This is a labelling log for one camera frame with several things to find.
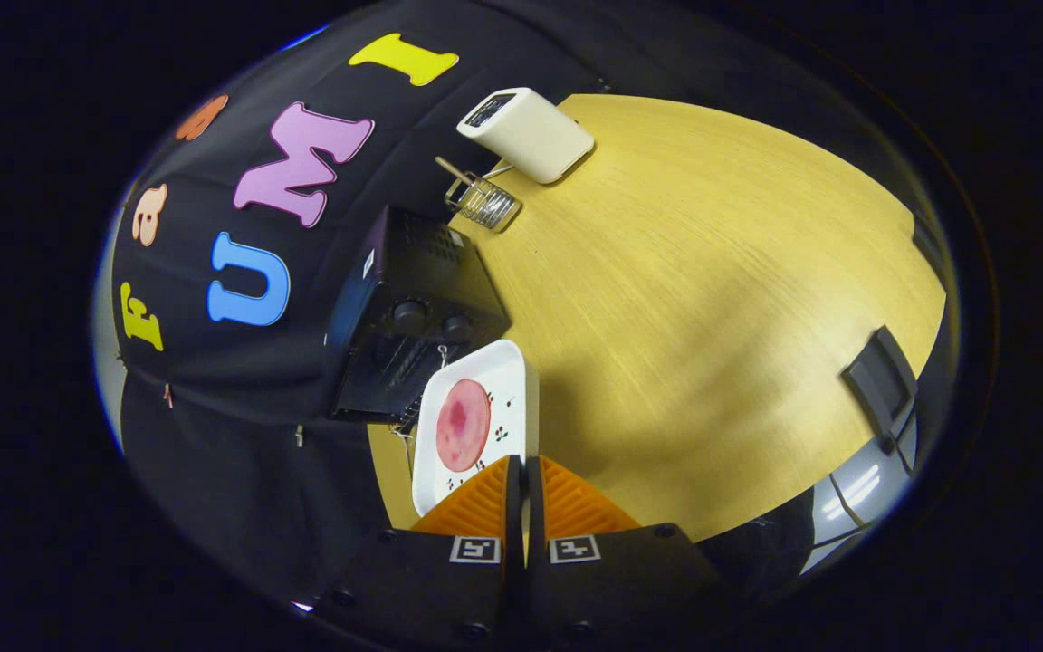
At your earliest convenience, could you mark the black flat panel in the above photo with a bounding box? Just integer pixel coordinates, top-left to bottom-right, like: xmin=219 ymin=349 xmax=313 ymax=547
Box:
xmin=841 ymin=326 xmax=919 ymax=454

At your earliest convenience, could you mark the wire mesh holder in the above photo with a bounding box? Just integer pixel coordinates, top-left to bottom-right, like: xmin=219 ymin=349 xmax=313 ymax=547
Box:
xmin=445 ymin=172 xmax=523 ymax=233

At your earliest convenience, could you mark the pink ham slice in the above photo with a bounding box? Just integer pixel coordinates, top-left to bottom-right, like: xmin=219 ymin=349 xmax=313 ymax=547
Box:
xmin=435 ymin=379 xmax=493 ymax=473

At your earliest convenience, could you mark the white square plate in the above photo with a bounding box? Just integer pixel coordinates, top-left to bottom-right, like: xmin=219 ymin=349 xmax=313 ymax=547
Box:
xmin=411 ymin=340 xmax=541 ymax=518

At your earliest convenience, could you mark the black toaster oven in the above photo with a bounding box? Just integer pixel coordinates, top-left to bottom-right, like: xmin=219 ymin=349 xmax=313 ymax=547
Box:
xmin=324 ymin=205 xmax=512 ymax=427

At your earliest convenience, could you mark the cream pop-up toaster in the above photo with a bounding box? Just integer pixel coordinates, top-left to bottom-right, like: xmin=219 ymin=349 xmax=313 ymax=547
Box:
xmin=456 ymin=87 xmax=596 ymax=186

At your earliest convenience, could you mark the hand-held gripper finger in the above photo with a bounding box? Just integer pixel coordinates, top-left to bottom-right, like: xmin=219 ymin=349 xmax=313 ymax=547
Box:
xmin=304 ymin=455 xmax=523 ymax=649
xmin=526 ymin=455 xmax=732 ymax=649

